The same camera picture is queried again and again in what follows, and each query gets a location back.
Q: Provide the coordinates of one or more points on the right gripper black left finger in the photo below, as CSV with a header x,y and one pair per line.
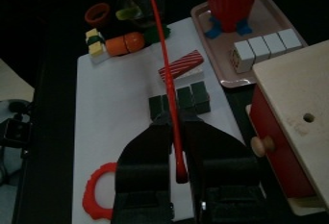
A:
x,y
143,176

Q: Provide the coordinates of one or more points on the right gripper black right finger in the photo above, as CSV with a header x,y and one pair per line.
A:
x,y
226,176

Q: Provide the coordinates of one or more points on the red plastic spatula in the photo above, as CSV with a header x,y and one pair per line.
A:
x,y
171,99

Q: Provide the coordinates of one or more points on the nori sushi roll piece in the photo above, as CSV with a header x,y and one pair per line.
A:
x,y
184,99
165,104
201,96
155,107

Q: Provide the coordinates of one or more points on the white sushi roll piece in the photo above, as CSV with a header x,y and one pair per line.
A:
x,y
290,38
274,43
245,56
258,46

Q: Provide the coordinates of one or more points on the green toy carrot top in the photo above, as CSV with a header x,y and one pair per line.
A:
x,y
151,35

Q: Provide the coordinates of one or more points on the red cloth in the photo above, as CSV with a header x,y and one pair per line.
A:
x,y
87,195

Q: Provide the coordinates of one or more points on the orange toy carrot piece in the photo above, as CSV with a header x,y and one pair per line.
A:
x,y
115,45
135,41

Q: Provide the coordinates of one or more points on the blue toy piece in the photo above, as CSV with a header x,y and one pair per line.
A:
x,y
244,29
213,30

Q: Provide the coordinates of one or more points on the red ribbed cup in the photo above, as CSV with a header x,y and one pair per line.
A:
x,y
232,3

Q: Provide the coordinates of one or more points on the yellow egg nigiri toy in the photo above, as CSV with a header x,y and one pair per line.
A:
x,y
95,46

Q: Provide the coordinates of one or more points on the red striped tuna nigiri toy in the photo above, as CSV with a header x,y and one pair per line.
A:
x,y
182,62

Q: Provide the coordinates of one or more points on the white cutting board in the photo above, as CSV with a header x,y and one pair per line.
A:
x,y
119,106

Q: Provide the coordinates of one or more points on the pink tray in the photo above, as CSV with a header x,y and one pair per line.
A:
x,y
222,61

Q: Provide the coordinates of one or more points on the red wooden drawer box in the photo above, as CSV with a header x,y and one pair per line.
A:
x,y
290,83

